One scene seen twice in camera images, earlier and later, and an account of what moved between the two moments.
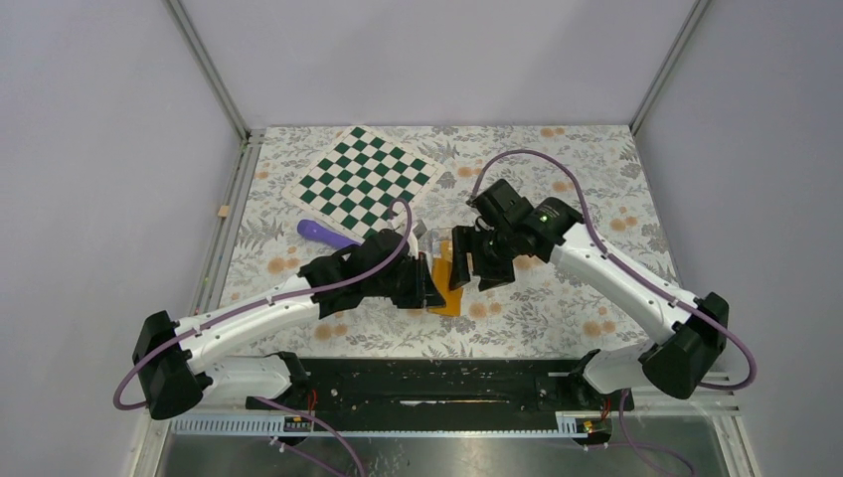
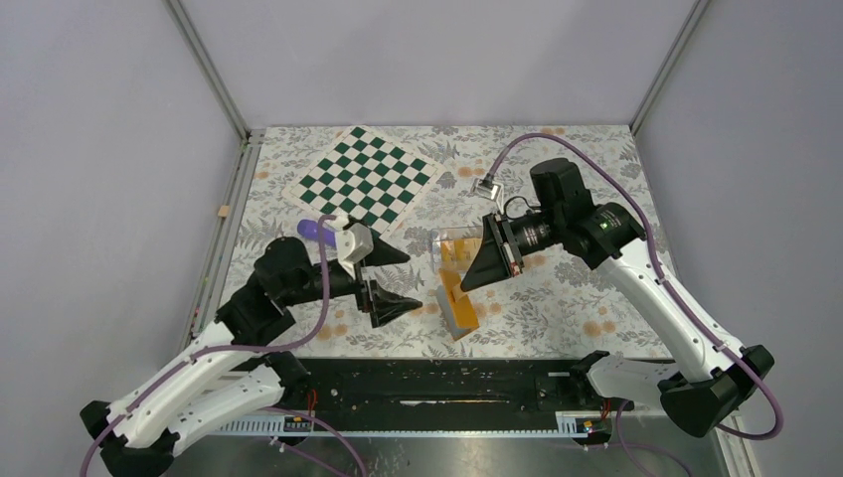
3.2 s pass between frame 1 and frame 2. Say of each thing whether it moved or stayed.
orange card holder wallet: moved
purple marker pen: stayed
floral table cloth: stayed
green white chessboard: stayed
